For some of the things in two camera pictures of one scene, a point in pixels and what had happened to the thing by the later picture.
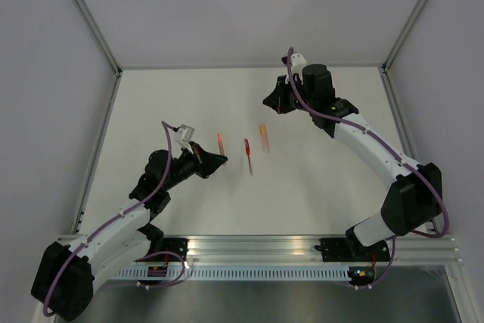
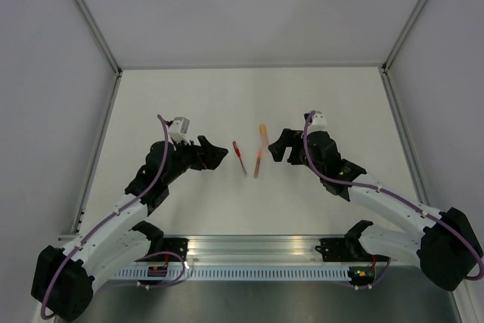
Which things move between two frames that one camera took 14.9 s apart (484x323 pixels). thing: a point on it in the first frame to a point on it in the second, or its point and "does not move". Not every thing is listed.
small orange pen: [221, 149] to [259, 158]
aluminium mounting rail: [252, 251] does not move
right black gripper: [277, 98] to [290, 138]
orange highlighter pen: [264, 138] does not move
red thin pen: [247, 148] to [238, 153]
